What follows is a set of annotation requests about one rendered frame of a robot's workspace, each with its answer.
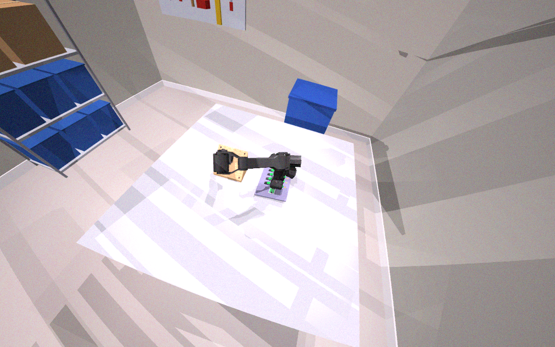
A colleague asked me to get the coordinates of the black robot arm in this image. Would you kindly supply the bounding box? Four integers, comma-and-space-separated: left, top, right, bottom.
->
213, 148, 302, 179

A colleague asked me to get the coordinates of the pale lavender switch panel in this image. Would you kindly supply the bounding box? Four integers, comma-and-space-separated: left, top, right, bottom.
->
254, 167, 291, 202

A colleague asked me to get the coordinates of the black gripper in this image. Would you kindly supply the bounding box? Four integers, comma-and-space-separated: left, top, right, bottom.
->
270, 169, 284, 190

